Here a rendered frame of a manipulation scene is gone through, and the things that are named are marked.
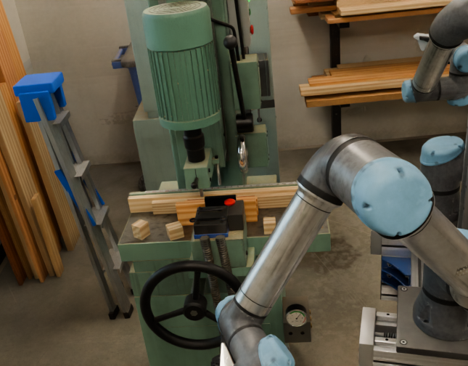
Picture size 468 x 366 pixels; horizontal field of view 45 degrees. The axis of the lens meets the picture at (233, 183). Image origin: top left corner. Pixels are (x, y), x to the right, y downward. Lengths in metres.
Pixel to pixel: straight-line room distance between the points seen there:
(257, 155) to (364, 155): 0.90
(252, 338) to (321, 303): 1.68
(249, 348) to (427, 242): 0.36
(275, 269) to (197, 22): 0.68
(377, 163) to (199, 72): 0.70
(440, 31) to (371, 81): 2.05
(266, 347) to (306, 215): 0.25
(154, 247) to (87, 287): 1.49
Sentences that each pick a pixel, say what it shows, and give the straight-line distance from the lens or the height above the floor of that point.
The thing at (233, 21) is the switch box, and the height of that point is 1.40.
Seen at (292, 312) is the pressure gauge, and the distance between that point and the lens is 1.66.
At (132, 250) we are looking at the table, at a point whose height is 0.88.
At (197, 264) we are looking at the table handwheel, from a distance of 1.42.
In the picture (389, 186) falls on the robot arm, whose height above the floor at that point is 1.34.
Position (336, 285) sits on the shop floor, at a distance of 2.86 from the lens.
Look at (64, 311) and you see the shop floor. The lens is 2.99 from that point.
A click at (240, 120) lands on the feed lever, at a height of 1.14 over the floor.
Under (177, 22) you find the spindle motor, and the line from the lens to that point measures 1.45.
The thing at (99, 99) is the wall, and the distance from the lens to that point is 4.19.
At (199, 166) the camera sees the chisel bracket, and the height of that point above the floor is 1.07.
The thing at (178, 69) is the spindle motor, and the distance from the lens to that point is 1.48.
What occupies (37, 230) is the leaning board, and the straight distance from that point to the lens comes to 3.12.
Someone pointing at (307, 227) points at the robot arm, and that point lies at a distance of 1.05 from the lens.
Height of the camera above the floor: 1.77
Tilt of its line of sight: 27 degrees down
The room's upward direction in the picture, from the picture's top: 6 degrees counter-clockwise
